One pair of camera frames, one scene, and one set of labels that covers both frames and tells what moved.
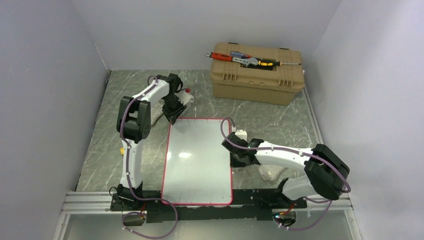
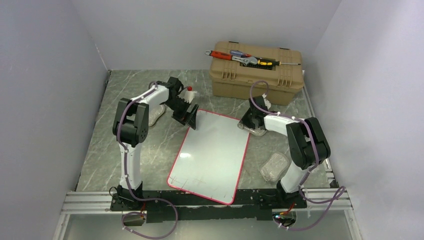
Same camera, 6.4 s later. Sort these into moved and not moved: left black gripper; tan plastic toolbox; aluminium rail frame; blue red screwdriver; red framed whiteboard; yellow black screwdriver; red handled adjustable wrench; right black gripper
Moved: right black gripper; left black gripper; red framed whiteboard
Not moved: blue red screwdriver; aluminium rail frame; tan plastic toolbox; yellow black screwdriver; red handled adjustable wrench
